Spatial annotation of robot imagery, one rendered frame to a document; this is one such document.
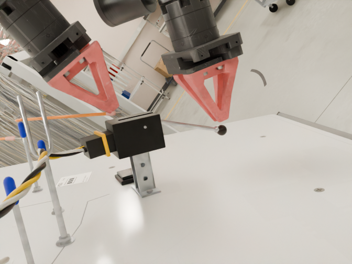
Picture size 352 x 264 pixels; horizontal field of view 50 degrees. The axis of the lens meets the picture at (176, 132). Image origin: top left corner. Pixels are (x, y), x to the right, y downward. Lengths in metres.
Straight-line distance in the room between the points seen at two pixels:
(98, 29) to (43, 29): 8.14
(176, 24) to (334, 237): 0.27
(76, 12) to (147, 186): 8.22
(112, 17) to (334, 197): 0.31
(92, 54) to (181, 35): 0.10
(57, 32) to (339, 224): 0.33
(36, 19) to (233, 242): 0.29
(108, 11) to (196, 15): 0.11
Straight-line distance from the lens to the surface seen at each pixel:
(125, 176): 0.50
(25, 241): 0.32
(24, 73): 1.09
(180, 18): 0.44
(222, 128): 0.48
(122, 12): 0.47
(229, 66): 0.46
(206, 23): 0.44
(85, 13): 8.59
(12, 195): 0.23
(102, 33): 8.56
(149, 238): 0.35
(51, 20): 0.43
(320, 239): 0.32
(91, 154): 0.42
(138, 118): 0.42
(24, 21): 0.43
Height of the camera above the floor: 1.18
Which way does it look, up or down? 13 degrees down
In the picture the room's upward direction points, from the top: 58 degrees counter-clockwise
